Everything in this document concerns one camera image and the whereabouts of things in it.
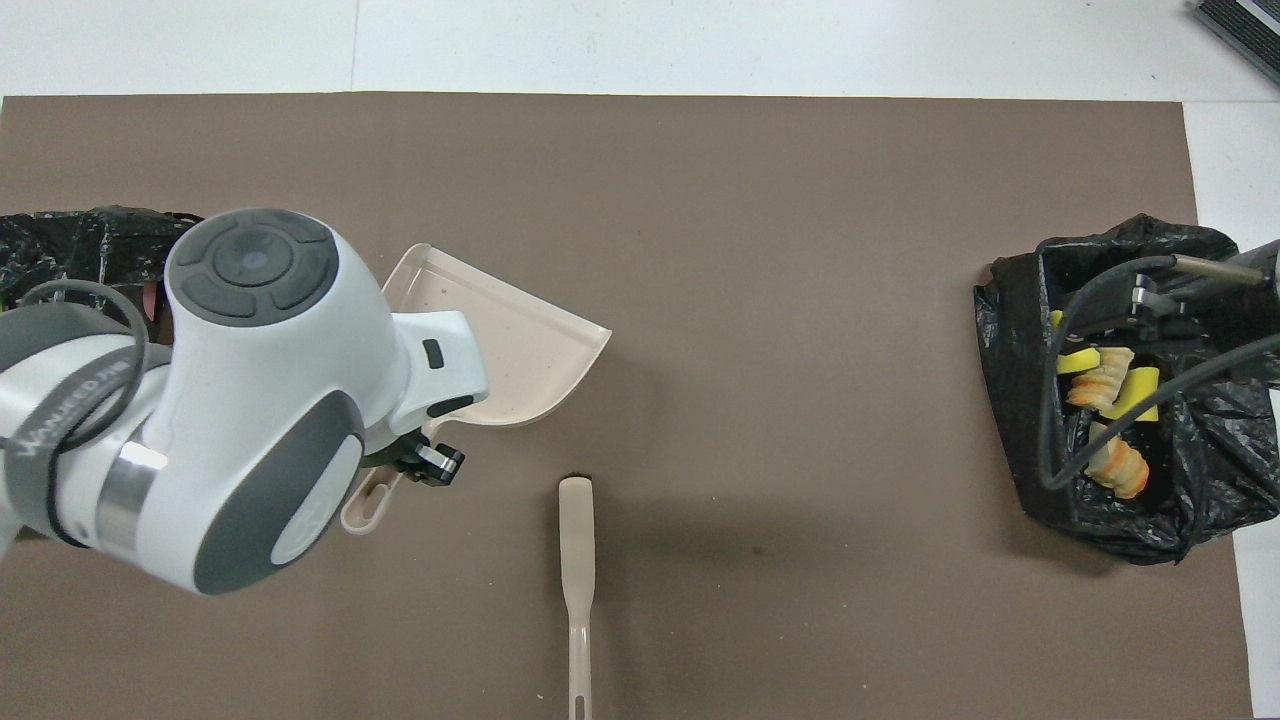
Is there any dark gripper cable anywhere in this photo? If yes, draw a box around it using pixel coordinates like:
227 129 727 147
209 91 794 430
1037 253 1280 492
18 278 153 446

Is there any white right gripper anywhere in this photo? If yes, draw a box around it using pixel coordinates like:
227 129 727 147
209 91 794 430
1133 240 1280 382

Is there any dark left gripper cable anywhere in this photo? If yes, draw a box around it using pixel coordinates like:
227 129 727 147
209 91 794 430
18 278 153 446

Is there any dark right gripper cable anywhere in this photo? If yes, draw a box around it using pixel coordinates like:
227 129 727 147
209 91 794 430
1037 253 1280 492

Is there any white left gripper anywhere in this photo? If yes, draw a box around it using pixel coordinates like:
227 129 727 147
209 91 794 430
361 309 492 489

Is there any beige plastic dustpan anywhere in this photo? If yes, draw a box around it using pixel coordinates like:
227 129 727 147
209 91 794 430
340 243 613 536

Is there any striped croissant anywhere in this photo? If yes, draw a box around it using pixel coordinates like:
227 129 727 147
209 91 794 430
1066 346 1137 413

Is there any brown table mat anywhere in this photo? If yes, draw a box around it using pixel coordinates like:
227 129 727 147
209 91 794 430
0 92 1257 720

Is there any beige hand brush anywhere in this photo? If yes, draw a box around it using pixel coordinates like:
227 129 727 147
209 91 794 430
558 472 597 720

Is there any black bag lined bin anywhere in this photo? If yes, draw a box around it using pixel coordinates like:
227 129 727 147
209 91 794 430
0 205 206 311
973 213 1280 566

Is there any dark ribbed panel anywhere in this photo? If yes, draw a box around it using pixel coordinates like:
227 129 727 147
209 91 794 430
1190 0 1280 86

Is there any beige bread chunk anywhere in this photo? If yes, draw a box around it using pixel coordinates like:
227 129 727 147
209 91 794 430
1085 420 1151 501

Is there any yellow sponge piece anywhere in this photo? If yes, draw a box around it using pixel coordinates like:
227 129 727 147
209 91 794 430
1050 310 1103 377
1103 366 1162 424

